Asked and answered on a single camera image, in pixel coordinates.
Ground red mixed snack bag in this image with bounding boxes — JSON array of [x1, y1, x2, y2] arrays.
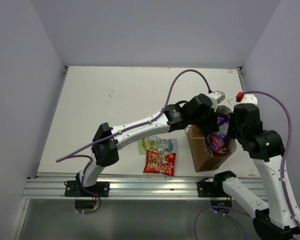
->
[[143, 150, 177, 177]]

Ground brown paper bag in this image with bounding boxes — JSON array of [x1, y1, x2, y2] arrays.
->
[[184, 105, 237, 173]]

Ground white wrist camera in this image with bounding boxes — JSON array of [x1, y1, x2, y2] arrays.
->
[[235, 92, 258, 106], [208, 91, 226, 104]]

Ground pale blue snack packet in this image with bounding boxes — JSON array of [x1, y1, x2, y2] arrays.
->
[[148, 135, 178, 154]]

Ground green snack packet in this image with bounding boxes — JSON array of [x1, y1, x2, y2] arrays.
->
[[137, 135, 158, 155]]

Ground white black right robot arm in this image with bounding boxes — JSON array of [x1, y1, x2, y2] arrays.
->
[[212, 103, 300, 240]]

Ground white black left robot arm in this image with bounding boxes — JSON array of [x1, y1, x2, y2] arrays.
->
[[76, 91, 225, 197]]

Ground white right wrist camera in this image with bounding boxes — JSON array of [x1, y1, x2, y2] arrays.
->
[[235, 92, 258, 106]]

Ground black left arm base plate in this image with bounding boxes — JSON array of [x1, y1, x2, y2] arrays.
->
[[64, 180, 110, 198]]

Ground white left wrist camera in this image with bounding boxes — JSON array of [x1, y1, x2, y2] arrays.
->
[[208, 91, 226, 104]]

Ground purple snack bag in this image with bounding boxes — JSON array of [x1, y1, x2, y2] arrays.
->
[[205, 113, 229, 151]]

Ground red Doritos chip bag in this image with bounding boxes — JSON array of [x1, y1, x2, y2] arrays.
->
[[209, 148, 229, 158]]

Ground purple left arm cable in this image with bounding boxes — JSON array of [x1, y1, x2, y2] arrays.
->
[[55, 69, 212, 163]]

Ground aluminium table edge strip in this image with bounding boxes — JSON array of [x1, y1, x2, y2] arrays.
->
[[237, 66, 244, 86]]

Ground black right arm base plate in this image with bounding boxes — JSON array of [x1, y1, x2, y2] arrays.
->
[[196, 178, 220, 198]]

